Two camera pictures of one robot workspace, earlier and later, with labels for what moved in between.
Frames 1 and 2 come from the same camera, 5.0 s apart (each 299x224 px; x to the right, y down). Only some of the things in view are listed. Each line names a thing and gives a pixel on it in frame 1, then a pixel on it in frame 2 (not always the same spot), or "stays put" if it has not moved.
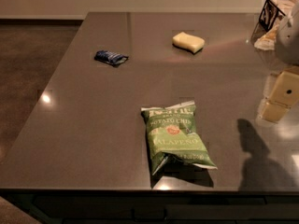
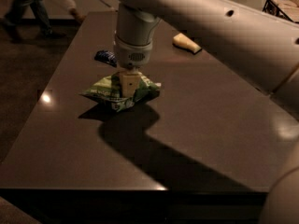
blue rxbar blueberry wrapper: (111, 58) stays put
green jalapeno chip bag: (172, 134) to (109, 90)
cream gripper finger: (281, 96) to (131, 56)
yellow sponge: (188, 42) stays put
